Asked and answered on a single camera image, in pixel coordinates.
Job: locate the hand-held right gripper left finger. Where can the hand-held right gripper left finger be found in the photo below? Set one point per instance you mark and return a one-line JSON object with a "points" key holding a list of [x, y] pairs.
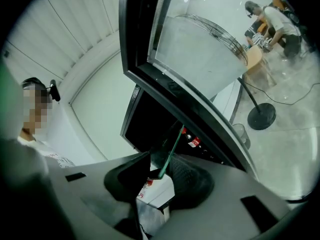
{"points": [[95, 194]]}

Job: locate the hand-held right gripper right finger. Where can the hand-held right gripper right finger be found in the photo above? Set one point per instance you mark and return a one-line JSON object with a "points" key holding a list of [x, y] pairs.
{"points": [[225, 204]]}

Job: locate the clear glass pane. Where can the clear glass pane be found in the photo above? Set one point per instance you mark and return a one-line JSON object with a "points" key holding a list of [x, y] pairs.
{"points": [[171, 154]]}

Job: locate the black shelf cabinet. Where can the black shelf cabinet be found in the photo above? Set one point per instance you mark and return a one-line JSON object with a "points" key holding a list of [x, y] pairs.
{"points": [[150, 124]]}

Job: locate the person's white printed shirt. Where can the person's white printed shirt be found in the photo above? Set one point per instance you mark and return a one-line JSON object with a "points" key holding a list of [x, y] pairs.
{"points": [[57, 159]]}

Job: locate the red-capped cola bottle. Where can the red-capped cola bottle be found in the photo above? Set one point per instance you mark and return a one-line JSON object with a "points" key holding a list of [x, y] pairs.
{"points": [[194, 141]]}

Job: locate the clear waste bin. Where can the clear waste bin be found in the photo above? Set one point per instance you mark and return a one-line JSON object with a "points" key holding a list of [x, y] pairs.
{"points": [[241, 134]]}

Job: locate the black standing fan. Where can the black standing fan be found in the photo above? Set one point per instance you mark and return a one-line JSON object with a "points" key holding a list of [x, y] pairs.
{"points": [[261, 116]]}

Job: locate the person's head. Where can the person's head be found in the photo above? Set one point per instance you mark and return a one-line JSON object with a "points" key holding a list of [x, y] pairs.
{"points": [[37, 109]]}

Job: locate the wooden stool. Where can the wooden stool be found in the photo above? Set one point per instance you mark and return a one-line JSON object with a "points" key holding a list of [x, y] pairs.
{"points": [[255, 56]]}

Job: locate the orange chair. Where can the orange chair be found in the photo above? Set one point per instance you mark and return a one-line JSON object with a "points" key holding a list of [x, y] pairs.
{"points": [[277, 2]]}

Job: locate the black head-mounted camera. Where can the black head-mounted camera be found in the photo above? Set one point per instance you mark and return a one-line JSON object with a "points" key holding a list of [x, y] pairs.
{"points": [[55, 91]]}

